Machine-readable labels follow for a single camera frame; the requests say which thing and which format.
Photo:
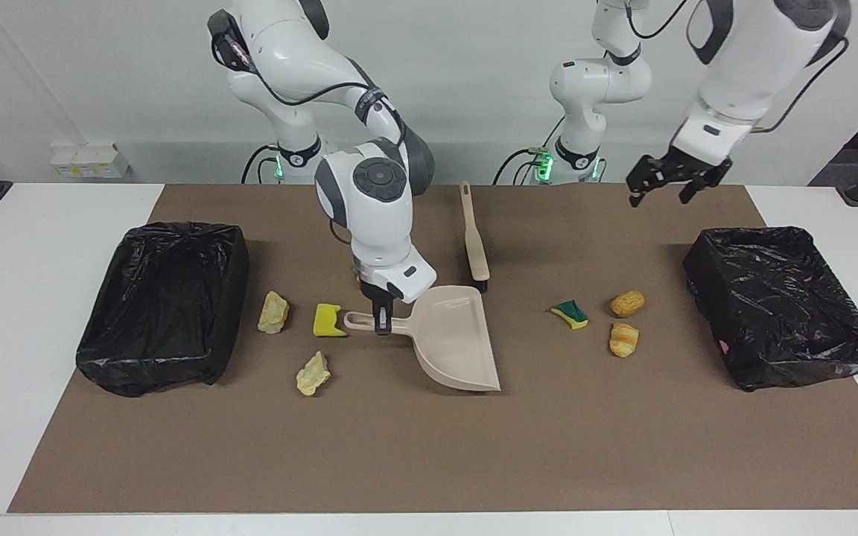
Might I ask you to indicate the brown round bread toy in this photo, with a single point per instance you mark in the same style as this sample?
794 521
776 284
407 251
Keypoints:
627 304

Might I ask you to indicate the beige plastic dustpan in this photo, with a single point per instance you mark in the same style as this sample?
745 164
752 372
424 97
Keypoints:
451 342

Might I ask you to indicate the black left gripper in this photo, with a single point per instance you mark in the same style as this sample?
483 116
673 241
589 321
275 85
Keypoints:
686 165

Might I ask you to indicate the notched yellow sponge piece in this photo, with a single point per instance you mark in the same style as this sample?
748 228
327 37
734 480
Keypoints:
327 320

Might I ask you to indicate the black bag lined bin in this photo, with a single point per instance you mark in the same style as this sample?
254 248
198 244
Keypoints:
161 313

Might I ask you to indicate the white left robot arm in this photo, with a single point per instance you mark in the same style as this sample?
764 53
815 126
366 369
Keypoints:
742 59

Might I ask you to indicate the beige hand brush black bristles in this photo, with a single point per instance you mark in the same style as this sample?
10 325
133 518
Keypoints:
471 231

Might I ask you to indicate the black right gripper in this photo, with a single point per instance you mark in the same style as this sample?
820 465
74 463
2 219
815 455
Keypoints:
375 296

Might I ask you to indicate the pale yellow bread chunk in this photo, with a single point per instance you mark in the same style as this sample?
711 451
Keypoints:
313 373

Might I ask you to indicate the beige crusty bread chunk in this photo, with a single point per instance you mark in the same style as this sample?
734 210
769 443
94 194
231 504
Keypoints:
273 312

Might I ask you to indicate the black bagged bin pink spot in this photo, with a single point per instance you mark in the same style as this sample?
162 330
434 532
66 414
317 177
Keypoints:
779 313

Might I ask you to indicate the brown table mat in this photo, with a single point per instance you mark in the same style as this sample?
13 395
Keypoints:
429 461

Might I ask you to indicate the striped croissant toy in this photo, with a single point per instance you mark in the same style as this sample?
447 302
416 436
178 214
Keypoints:
623 339

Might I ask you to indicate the white wall socket box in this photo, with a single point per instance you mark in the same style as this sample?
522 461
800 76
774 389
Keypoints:
90 160

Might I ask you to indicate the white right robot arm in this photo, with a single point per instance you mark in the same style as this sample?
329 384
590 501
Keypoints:
377 216

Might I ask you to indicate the green and yellow sponge piece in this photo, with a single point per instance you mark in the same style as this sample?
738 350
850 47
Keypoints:
570 314

